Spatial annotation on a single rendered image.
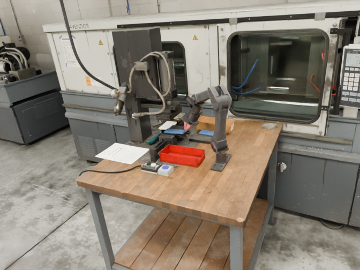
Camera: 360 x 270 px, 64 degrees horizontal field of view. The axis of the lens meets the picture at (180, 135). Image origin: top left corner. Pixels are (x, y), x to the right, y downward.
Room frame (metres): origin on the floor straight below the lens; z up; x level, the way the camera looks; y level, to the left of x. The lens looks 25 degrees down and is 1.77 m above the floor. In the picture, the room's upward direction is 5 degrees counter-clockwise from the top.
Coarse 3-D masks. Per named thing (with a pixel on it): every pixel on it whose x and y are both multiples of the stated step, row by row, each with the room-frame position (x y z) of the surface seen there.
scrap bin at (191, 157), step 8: (168, 144) 1.65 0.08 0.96; (160, 152) 1.55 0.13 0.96; (168, 152) 1.63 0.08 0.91; (176, 152) 1.62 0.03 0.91; (184, 152) 1.59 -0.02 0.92; (192, 152) 1.57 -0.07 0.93; (200, 152) 1.54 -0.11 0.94; (160, 160) 1.54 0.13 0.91; (168, 160) 1.52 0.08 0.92; (176, 160) 1.49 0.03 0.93; (184, 160) 1.47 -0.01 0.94; (192, 160) 1.44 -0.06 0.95; (200, 160) 1.47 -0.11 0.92
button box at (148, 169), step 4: (144, 164) 1.47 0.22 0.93; (156, 164) 1.46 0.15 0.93; (160, 164) 1.45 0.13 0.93; (132, 168) 1.48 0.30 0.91; (144, 168) 1.44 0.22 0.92; (148, 168) 1.43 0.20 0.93; (152, 168) 1.42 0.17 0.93; (156, 168) 1.42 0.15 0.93; (104, 172) 1.47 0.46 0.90; (108, 172) 1.46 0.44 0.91; (112, 172) 1.45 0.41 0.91; (116, 172) 1.45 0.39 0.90; (152, 172) 1.42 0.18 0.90; (156, 172) 1.41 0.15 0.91
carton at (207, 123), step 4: (204, 116) 2.05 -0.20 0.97; (200, 120) 2.03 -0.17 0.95; (204, 120) 2.05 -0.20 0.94; (208, 120) 2.03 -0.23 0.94; (212, 120) 2.02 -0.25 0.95; (228, 120) 1.96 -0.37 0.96; (232, 120) 1.94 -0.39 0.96; (200, 124) 1.94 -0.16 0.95; (204, 124) 1.92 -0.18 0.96; (208, 124) 1.91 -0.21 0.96; (212, 124) 1.89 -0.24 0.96; (228, 124) 1.96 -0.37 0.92; (232, 124) 1.92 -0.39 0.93; (196, 128) 1.95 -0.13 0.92; (200, 128) 1.94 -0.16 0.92; (204, 128) 1.92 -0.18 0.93; (208, 128) 1.91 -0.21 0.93; (212, 128) 1.89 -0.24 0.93; (228, 128) 1.84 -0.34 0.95; (232, 128) 1.92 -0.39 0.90; (228, 132) 1.84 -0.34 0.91
